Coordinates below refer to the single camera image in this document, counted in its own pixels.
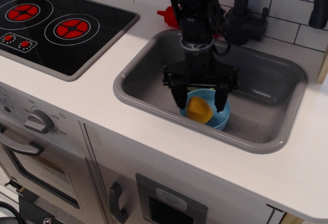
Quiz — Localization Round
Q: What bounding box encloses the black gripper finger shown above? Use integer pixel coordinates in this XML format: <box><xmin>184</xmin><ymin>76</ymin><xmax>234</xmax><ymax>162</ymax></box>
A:
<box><xmin>171</xmin><ymin>86</ymin><xmax>188</xmax><ymax>108</ymax></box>
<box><xmin>214</xmin><ymin>88</ymin><xmax>228</xmax><ymax>112</ymax></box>

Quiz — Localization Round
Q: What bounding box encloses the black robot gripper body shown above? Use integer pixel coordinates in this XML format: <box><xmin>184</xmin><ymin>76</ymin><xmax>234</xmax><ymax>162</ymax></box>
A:
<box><xmin>161</xmin><ymin>49</ymin><xmax>240</xmax><ymax>91</ymax></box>

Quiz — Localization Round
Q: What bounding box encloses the yellow toy corn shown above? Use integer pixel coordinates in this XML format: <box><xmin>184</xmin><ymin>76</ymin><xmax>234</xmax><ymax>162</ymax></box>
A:
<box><xmin>186</xmin><ymin>96</ymin><xmax>213</xmax><ymax>124</ymax></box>

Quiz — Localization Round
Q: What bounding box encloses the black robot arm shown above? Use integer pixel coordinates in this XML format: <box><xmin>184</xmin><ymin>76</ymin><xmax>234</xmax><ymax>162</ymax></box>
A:
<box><xmin>161</xmin><ymin>0</ymin><xmax>239</xmax><ymax>112</ymax></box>

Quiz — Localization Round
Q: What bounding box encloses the light blue bowl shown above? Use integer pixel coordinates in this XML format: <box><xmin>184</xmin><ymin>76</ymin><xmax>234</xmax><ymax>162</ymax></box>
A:
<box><xmin>180</xmin><ymin>89</ymin><xmax>231</xmax><ymax>130</ymax></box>

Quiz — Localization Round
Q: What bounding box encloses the grey sink basin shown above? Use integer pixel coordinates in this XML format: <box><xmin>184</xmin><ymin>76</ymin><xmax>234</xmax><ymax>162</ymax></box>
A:
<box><xmin>113</xmin><ymin>30</ymin><xmax>308</xmax><ymax>154</ymax></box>

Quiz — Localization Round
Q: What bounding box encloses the green toy bell pepper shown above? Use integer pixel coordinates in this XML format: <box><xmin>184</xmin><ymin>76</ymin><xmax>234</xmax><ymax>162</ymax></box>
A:
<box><xmin>187</xmin><ymin>87</ymin><xmax>215</xmax><ymax>92</ymax></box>

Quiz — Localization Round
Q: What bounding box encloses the black faucet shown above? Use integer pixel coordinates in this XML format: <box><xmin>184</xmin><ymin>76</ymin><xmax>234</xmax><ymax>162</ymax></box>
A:
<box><xmin>222</xmin><ymin>0</ymin><xmax>327</xmax><ymax>45</ymax></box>

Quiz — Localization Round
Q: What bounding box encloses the red ketchup bottle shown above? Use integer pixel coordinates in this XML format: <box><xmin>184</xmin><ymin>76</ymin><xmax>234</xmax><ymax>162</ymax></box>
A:
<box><xmin>157</xmin><ymin>6</ymin><xmax>224</xmax><ymax>44</ymax></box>

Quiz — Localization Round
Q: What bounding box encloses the grey dispenser panel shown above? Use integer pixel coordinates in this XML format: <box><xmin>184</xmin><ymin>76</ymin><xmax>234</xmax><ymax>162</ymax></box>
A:
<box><xmin>135</xmin><ymin>173</ymin><xmax>208</xmax><ymax>224</ymax></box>

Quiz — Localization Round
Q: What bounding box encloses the black toy stovetop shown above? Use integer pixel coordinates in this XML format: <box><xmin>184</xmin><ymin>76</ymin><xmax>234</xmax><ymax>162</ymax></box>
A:
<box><xmin>1</xmin><ymin>0</ymin><xmax>139</xmax><ymax>82</ymax></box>

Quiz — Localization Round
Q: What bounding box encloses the grey oven knob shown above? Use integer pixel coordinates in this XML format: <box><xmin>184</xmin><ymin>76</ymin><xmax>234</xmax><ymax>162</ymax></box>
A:
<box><xmin>24</xmin><ymin>110</ymin><xmax>54</xmax><ymax>134</ymax></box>

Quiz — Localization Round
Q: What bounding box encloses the toy oven door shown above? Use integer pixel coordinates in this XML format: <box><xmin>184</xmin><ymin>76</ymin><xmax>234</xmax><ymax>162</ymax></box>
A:
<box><xmin>0</xmin><ymin>120</ymin><xmax>103</xmax><ymax>224</ymax></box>

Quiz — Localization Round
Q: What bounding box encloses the grey cabinet door handle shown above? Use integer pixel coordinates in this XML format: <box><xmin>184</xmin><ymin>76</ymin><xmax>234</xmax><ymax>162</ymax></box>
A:
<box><xmin>109</xmin><ymin>182</ymin><xmax>129</xmax><ymax>223</ymax></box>

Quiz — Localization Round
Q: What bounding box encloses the grey oven door handle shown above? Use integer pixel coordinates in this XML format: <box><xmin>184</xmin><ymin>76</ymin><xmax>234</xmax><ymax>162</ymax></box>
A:
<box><xmin>1</xmin><ymin>125</ymin><xmax>44</xmax><ymax>156</ymax></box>

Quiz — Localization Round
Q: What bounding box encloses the black cable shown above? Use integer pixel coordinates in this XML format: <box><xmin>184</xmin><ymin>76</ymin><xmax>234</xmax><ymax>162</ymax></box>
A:
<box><xmin>0</xmin><ymin>201</ymin><xmax>26</xmax><ymax>224</ymax></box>

